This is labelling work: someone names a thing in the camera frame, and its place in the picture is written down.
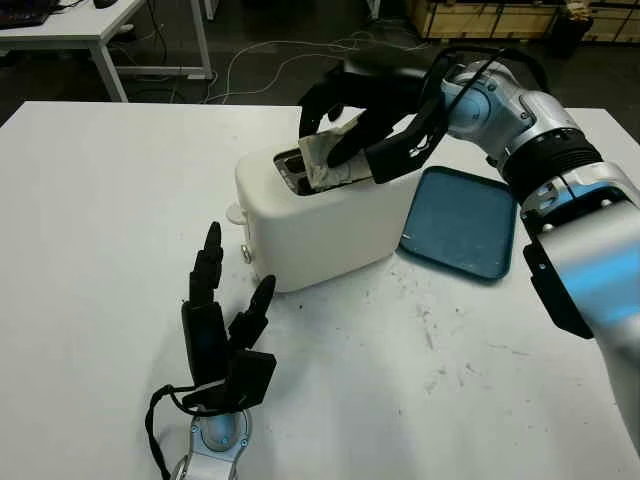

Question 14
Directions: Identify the white two-slot toaster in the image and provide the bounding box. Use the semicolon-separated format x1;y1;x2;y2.
225;142;420;295

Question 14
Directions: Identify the blue plastic tray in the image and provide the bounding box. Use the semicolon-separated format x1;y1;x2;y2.
398;166;519;285

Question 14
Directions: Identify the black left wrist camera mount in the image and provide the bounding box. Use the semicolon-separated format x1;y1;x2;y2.
181;349;279;415

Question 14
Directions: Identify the black trash bin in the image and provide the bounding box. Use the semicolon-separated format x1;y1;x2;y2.
547;4;594;59

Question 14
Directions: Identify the white office desk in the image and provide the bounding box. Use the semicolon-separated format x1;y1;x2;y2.
0;0;214;104

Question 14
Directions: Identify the white bread slice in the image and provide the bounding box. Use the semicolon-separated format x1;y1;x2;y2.
298;115;374;194

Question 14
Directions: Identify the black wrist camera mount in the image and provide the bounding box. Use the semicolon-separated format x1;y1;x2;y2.
181;349;279;415
366;107;449;185

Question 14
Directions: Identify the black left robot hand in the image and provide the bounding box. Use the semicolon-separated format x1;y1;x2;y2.
180;222;278;401

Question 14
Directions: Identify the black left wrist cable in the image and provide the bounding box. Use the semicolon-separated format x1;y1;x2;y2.
144;383;202;480

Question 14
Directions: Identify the white cable on floor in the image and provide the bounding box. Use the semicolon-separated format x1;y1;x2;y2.
207;32;431;104

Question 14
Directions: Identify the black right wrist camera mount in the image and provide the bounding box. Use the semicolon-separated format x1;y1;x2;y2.
366;107;449;185

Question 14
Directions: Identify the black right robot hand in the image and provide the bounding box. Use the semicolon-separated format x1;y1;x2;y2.
298;46;441;169

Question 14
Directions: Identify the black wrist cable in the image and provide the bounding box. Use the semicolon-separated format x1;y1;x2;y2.
144;383;202;480
418;44;550;151

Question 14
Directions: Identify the black laptop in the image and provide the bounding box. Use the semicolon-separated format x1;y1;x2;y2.
0;0;51;26

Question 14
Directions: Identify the wooden crate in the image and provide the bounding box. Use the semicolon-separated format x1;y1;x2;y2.
582;0;640;44
412;0;561;41

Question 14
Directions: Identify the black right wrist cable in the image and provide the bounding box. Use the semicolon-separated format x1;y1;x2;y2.
418;44;550;151

